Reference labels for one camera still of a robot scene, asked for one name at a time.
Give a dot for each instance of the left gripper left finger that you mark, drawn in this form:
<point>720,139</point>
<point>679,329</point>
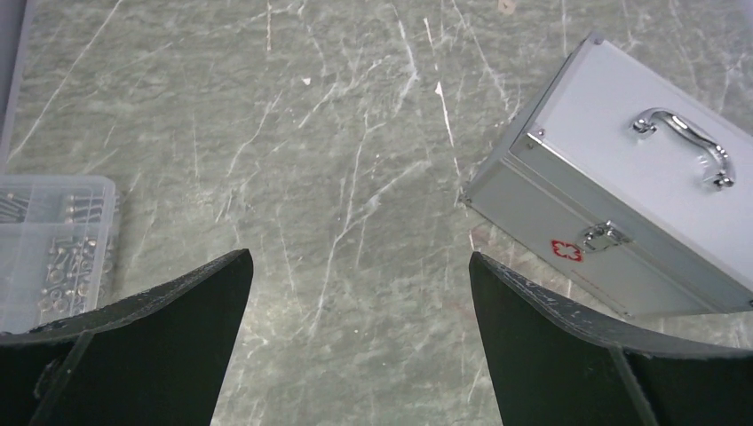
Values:
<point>155,358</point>

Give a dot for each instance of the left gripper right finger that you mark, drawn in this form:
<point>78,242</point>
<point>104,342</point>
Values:
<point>553,361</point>

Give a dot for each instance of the grey metal medicine case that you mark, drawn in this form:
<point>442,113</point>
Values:
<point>628,186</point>

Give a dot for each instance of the clear plastic storage box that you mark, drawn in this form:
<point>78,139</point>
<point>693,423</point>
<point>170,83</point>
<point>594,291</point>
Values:
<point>59,237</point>

